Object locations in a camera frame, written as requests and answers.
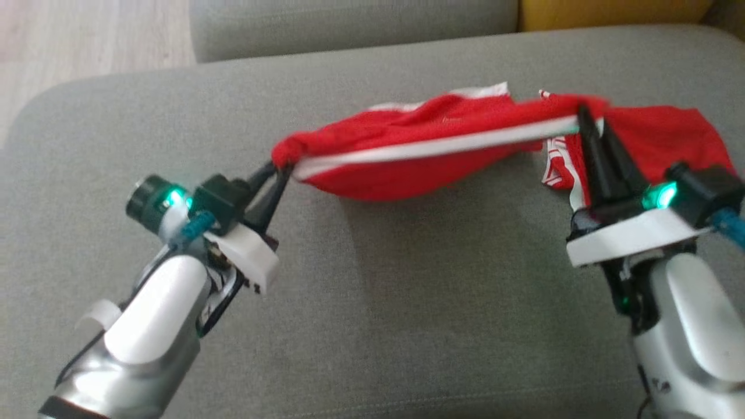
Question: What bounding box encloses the black cable teal plug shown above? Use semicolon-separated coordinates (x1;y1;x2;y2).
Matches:
175;209;217;245
710;208;745;252

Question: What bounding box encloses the left black cable teal plug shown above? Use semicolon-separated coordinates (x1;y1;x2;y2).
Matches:
175;209;217;245

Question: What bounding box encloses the yellow sofa backrest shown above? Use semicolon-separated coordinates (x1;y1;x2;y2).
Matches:
518;0;716;33

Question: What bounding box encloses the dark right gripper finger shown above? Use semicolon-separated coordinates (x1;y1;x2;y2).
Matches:
599;120;647;200
576;105;612;205

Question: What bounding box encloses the red mesh shorts white trim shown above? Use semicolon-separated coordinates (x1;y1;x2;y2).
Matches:
271;81;612;201

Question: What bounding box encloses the red Bulls 23 jersey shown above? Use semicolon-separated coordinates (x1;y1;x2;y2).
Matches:
538;90;739;210

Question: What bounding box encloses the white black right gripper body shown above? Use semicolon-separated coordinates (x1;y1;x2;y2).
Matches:
566;197;714;269

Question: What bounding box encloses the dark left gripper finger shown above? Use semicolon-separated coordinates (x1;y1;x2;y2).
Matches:
250;168;292;230
246;161;279;196

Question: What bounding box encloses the grey sofa seat cushion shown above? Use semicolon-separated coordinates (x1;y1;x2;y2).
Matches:
189;0;520;63

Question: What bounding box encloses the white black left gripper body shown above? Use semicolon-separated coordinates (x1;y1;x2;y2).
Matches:
203;223;281;296

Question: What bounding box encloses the large grey fabric sofa seat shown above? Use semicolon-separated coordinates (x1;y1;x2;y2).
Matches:
0;23;745;419

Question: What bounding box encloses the right black cable teal plug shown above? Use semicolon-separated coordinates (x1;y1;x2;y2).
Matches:
710;208;745;252

